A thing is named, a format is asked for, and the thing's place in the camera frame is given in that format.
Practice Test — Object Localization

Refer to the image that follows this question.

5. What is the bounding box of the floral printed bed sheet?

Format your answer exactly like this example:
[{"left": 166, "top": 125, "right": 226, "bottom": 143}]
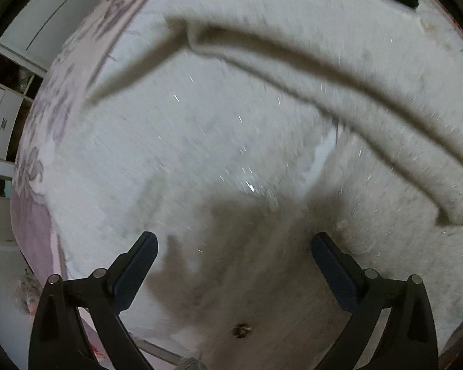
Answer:
[{"left": 10, "top": 0, "right": 186, "bottom": 370}]

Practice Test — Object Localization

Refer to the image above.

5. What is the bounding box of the white drawer unit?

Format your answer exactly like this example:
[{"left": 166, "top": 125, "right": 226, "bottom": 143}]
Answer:
[{"left": 0, "top": 79, "right": 35, "bottom": 162}]

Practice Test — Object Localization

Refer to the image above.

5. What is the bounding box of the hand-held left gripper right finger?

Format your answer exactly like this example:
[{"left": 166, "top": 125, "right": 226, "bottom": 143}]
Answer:
[{"left": 311, "top": 232, "right": 440, "bottom": 370}]

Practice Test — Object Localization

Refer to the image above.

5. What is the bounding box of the white fuzzy sweater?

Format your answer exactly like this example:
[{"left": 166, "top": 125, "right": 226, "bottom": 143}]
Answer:
[{"left": 42, "top": 0, "right": 463, "bottom": 370}]

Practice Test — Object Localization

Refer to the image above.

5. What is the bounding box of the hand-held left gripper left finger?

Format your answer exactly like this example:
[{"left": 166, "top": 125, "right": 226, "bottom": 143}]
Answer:
[{"left": 28, "top": 231, "right": 159, "bottom": 370}]

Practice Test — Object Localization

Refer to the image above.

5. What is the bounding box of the white wardrobe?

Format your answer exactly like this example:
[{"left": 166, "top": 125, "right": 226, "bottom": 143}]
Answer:
[{"left": 0, "top": 0, "right": 109, "bottom": 78}]

